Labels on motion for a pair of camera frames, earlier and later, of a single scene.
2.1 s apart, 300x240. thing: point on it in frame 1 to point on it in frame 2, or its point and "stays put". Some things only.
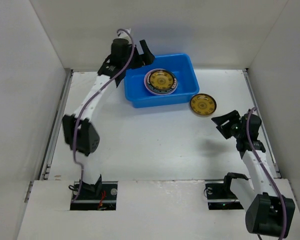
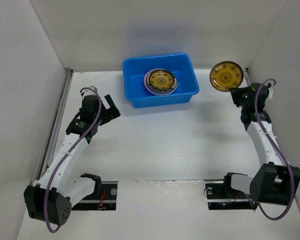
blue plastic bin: (182, 65) stays put
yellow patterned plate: (203, 104) to (225, 75)
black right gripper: (230, 125) to (239, 94)
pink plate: (148, 88) stays put
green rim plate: (159, 91) stays put
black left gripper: (146, 58) to (113, 113)
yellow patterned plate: (161, 79) stays put
